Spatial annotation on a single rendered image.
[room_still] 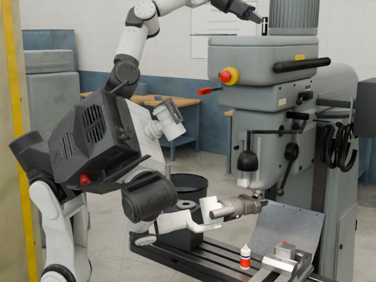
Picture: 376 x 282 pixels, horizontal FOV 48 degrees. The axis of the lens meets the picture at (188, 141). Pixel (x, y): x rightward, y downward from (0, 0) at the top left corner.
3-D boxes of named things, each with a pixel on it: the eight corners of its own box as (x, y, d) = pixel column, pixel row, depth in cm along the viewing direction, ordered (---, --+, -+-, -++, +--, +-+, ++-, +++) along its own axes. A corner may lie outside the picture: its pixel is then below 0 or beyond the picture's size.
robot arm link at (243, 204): (262, 197, 163) (238, 203, 157) (261, 220, 166) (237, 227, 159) (241, 187, 174) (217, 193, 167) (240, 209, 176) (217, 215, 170)
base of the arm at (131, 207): (134, 234, 127) (136, 212, 119) (113, 202, 134) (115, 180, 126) (175, 214, 135) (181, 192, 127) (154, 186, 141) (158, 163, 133)
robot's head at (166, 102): (160, 134, 136) (175, 125, 131) (146, 111, 136) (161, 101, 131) (171, 127, 141) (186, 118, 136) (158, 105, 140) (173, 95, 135)
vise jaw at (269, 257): (291, 277, 159) (291, 268, 158) (261, 267, 166) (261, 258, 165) (297, 270, 163) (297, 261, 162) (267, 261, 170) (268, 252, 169)
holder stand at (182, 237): (189, 252, 191) (190, 211, 186) (151, 240, 203) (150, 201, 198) (203, 241, 201) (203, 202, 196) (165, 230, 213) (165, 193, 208)
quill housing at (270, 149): (271, 197, 156) (275, 112, 149) (224, 185, 168) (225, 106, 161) (292, 183, 171) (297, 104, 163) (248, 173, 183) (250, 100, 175)
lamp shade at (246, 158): (238, 171, 140) (238, 153, 138) (235, 165, 147) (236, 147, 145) (259, 171, 140) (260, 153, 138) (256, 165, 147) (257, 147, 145)
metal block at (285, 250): (289, 264, 165) (290, 250, 163) (275, 259, 168) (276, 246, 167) (294, 259, 169) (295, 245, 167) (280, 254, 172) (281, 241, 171)
